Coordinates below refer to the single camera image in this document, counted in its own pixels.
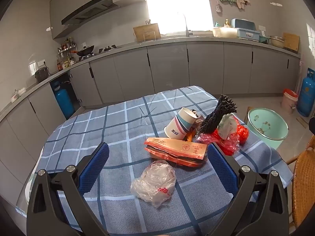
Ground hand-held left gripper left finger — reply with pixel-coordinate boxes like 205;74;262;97
27;142;110;236

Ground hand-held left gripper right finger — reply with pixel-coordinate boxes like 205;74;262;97
207;142;289;236

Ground red plastic bag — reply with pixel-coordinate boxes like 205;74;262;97
197;117;249;156

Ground white plastic bag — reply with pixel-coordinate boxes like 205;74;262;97
217;114;237;139

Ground orange paper package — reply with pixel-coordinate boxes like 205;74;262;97
144;137;208;168

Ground mint green bin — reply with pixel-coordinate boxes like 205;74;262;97
247;108;289;149

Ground striped paper cup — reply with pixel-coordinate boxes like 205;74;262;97
164;107;201;139

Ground clear plastic bag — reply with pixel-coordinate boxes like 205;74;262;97
130;160;177;208

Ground blue checked tablecloth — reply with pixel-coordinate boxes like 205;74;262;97
16;86;294;236

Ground plaid cloth rag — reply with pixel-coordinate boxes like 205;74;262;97
189;109;207;140

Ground brown cardboard piece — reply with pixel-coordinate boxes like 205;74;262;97
244;107;253;124

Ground blue gas cylinder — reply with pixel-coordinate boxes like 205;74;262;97
296;67;315;117
53;81;75;118

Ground wicker chair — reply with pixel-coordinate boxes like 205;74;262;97
285;135;315;228

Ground pink bucket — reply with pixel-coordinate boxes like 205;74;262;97
281;88;299;114

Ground dark rice cooker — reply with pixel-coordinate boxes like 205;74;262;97
35;67;48;83

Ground grey kitchen counter cabinets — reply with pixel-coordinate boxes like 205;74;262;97
0;35;301;168

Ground black wok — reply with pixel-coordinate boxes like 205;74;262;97
70;45;95;56

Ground gas stove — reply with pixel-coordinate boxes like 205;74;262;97
98;45;119;53

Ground spice rack with bottles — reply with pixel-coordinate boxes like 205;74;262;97
57;37;77;70

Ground white plastic tub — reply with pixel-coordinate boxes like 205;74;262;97
212;27;238;38

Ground metal basin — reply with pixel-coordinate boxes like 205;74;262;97
270;36;286;47

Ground blue dish rack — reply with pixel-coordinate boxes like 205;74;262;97
231;18;261;42

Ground metal faucet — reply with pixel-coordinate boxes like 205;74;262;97
183;13;194;37

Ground brown wooden board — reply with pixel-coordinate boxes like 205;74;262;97
283;32;300;52

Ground wooden cutting board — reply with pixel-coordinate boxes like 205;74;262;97
133;23;161;42

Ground range hood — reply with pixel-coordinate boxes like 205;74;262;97
61;0;120;25

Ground beige gloves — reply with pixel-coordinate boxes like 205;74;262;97
236;0;251;10

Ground bright window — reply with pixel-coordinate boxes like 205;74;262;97
138;0;213;36

